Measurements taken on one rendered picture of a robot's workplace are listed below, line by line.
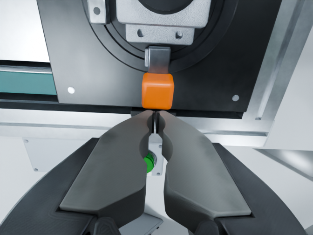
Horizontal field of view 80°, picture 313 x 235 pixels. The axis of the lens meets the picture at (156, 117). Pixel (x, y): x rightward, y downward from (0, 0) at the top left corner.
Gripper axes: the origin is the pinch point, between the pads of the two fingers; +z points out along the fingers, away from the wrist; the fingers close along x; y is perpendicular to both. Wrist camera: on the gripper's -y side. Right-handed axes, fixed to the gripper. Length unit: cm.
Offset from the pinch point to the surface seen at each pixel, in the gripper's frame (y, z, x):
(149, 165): 13.9, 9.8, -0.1
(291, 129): 13.3, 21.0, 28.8
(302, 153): 87, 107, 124
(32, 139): 10.9, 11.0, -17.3
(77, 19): -5.0, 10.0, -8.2
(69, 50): -2.1, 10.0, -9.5
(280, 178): 27.3, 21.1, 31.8
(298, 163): 98, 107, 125
